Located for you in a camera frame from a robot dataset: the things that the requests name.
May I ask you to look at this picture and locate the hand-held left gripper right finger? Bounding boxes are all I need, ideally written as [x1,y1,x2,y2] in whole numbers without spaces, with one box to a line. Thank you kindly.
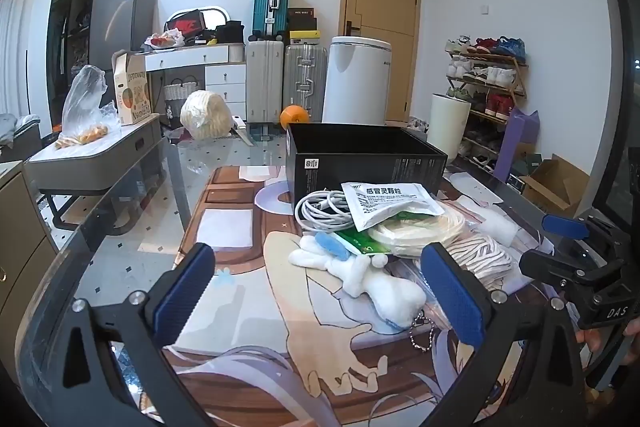
[420,242,592,427]

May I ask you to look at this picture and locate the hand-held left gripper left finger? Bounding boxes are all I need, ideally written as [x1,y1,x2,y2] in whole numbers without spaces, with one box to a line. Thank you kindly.
[60,242,217,427]

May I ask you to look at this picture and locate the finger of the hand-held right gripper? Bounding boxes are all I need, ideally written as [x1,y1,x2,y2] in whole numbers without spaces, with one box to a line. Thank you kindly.
[519,248,608,297]
[542,213,618,243]

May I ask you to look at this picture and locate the white striped cloth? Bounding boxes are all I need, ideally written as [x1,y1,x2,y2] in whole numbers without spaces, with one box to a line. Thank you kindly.
[442,234,516,293]

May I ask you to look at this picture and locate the white plush toy keychain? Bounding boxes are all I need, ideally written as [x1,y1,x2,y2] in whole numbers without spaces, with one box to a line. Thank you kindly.
[289,232,437,353]

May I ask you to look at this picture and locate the white medicine sachet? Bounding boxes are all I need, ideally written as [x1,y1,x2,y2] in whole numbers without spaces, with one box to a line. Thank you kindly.
[341,182,438,232]

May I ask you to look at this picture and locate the black cardboard box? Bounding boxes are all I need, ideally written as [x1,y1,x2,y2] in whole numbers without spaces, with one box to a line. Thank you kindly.
[285,123,448,214]

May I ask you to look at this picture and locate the white soft pad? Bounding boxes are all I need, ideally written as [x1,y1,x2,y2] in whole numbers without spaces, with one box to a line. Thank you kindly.
[482,209,522,246]

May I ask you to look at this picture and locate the person's right hand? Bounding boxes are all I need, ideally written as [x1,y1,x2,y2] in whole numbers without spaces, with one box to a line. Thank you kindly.
[575,328,607,354]

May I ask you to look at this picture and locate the open brown cardboard box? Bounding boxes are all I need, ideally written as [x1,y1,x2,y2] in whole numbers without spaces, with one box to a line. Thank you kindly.
[520,155,591,218]

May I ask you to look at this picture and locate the dark green box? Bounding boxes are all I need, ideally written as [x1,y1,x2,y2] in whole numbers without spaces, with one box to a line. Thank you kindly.
[505,154,541,194]

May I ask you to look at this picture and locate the printed desk mat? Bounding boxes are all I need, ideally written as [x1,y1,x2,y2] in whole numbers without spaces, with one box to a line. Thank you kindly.
[172,164,591,427]

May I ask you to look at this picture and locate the clear bag of white coil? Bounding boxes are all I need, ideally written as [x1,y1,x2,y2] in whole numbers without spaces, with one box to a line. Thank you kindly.
[367,202,473,258]

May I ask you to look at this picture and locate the purple bag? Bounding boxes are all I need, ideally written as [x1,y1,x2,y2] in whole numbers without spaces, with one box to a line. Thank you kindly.
[492,108,540,180]

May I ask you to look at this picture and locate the green packet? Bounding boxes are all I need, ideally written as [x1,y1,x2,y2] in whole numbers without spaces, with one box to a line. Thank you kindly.
[336,227,396,256]

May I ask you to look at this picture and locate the small white cylinder bin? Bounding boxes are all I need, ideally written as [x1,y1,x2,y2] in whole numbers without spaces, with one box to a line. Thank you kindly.
[426,93,472,162]

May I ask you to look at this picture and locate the grey side table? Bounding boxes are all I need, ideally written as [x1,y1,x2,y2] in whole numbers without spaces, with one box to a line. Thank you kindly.
[24,114,168,233]

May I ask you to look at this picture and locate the wooden shoe rack with shoes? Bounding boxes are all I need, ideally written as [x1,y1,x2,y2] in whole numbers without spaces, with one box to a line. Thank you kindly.
[445,36,527,170]

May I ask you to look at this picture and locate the brown cabinet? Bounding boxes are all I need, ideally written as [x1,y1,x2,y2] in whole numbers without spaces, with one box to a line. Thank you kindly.
[0,162,58,348]

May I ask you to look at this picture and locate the white cabbage in net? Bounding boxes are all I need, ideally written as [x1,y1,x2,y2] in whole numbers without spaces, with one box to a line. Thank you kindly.
[180,90,235,141]

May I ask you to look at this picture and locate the woven basket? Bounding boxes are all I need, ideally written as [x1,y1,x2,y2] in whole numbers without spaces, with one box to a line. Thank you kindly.
[163,76,201,116]

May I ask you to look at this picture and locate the printed fruit carton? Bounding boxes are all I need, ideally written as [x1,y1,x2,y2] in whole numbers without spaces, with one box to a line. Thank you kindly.
[111,50,152,125]

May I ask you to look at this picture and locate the orange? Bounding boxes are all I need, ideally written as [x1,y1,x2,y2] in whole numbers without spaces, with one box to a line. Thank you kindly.
[280,105,307,128]

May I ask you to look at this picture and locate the clear bag of oranges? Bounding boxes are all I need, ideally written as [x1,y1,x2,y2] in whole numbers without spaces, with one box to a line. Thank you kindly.
[54,65,121,151]

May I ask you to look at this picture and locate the white desk with drawers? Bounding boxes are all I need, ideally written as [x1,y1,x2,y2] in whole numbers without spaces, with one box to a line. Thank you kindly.
[144,44,247,120]

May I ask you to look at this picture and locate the white suitcase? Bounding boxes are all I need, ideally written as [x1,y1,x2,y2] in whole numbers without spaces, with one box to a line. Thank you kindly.
[245,40,285,124]

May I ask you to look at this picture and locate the large white trash can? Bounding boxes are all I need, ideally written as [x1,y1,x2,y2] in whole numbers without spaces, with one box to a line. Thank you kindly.
[321,36,392,126]

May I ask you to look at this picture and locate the silver suitcase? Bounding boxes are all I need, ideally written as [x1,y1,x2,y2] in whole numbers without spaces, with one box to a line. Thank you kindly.
[282,44,328,124]

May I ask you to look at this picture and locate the plastic bag of food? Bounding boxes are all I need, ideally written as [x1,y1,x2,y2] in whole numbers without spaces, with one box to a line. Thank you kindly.
[145,29,186,50]

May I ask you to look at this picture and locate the black bag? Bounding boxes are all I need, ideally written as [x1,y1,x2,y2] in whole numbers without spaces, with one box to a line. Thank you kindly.
[216,21,246,44]

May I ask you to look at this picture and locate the red black shoe box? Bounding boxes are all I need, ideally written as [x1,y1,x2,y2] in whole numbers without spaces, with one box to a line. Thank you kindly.
[165,9,203,34]

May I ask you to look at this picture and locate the grey fridge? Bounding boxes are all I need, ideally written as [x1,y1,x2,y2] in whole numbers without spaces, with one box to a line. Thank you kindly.
[89,0,155,68]

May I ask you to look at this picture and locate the white framed mirror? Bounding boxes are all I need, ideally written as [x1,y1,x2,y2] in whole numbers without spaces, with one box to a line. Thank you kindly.
[167,5,231,32]

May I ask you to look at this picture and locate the teal suitcase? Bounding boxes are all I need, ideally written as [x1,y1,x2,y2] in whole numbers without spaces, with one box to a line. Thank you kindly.
[251,0,292,42]

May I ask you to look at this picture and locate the white charging cable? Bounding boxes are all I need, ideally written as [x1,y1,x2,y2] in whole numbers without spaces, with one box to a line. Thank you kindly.
[294,189,358,235]

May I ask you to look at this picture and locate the white handled knife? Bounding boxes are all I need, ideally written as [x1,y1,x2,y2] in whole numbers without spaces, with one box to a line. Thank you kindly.
[231,116,256,148]

